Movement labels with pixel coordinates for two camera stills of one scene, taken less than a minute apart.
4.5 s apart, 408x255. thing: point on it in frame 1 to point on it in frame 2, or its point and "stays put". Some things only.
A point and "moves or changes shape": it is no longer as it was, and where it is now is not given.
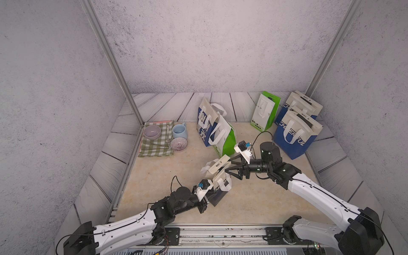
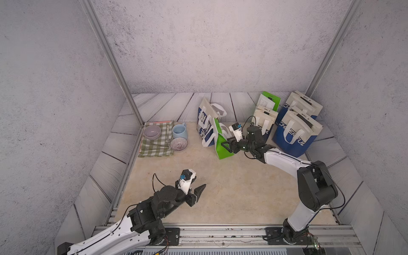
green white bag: (223, 137) moves or changes shape
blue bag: (295, 134) stays put
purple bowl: (152, 132) stays put
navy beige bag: (214, 170) to (264, 119)
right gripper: (245, 166) to (233, 143)
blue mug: (180, 130) stays put
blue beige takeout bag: (301, 103) stays put
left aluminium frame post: (91, 14) stays put
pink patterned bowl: (178, 143) stays put
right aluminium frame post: (344, 23) stays put
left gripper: (202, 205) to (193, 198)
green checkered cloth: (159, 147) stays put
